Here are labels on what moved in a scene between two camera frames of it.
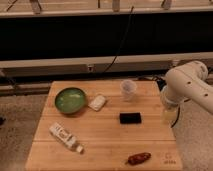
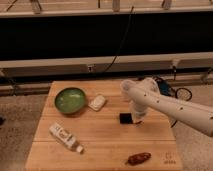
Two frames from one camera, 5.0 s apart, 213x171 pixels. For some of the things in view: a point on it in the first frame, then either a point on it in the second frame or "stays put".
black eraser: (130, 118) stays put
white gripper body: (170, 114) -> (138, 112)
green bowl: (69, 100) stays put
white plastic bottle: (65, 137) stays put
